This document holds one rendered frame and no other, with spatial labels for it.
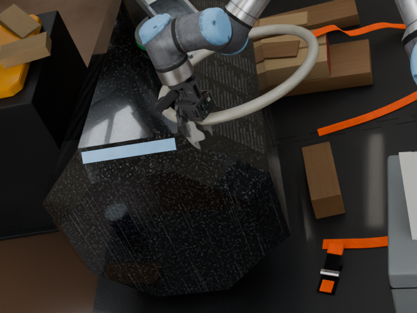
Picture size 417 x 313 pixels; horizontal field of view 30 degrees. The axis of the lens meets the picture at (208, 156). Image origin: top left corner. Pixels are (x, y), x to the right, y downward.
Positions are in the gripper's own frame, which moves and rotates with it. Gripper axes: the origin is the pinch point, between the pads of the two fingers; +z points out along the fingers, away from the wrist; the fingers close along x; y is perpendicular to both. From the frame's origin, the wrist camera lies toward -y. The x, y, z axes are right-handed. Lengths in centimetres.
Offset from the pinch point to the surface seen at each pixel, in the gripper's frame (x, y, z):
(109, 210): -3, -56, 32
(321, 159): 82, -33, 76
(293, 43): 137, -71, 55
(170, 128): 16.8, -31.5, 11.1
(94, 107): 18, -65, 4
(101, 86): 27, -69, 2
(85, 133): 6, -60, 7
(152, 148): 9.9, -35.2, 13.8
